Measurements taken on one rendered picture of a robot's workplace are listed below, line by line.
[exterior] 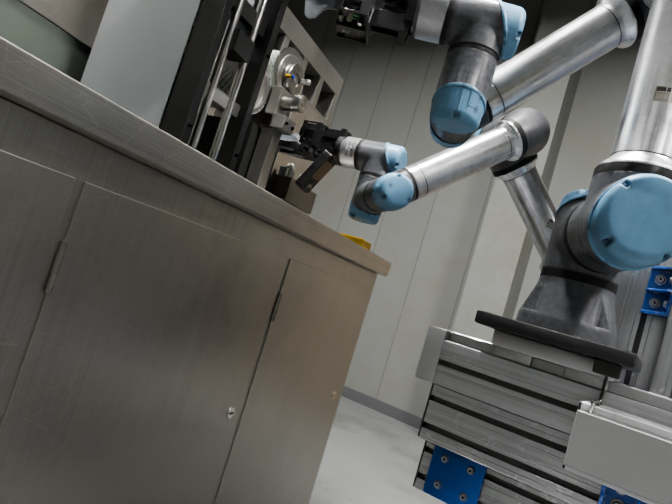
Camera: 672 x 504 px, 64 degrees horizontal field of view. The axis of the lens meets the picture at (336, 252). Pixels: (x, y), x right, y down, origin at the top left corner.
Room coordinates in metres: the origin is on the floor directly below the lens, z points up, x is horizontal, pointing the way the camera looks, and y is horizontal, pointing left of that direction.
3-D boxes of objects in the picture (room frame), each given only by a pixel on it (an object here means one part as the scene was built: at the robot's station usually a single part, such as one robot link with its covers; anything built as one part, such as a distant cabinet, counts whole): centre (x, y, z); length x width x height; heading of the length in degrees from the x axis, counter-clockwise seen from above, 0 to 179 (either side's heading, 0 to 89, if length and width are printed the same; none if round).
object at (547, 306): (0.86, -0.39, 0.87); 0.15 x 0.15 x 0.10
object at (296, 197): (1.54, 0.32, 1.00); 0.40 x 0.16 x 0.06; 66
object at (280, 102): (1.26, 0.22, 1.05); 0.06 x 0.05 x 0.31; 66
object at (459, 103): (0.78, -0.11, 1.12); 0.11 x 0.08 x 0.11; 173
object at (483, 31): (0.77, -0.11, 1.21); 0.11 x 0.08 x 0.09; 83
